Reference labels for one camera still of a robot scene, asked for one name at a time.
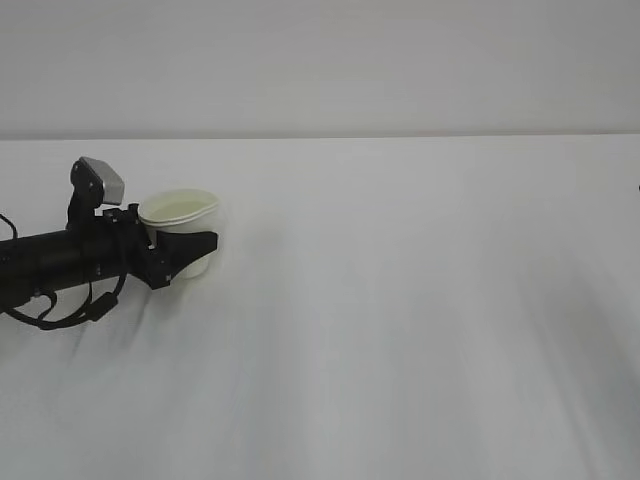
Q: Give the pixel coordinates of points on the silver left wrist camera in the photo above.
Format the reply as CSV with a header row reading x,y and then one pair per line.
x,y
95,183

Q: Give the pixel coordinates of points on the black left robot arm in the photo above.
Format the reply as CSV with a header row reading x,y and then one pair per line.
x,y
47,263

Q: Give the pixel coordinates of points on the white paper cup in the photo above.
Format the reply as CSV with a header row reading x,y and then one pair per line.
x,y
180,212

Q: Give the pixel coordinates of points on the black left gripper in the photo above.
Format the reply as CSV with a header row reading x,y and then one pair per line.
x,y
125,249

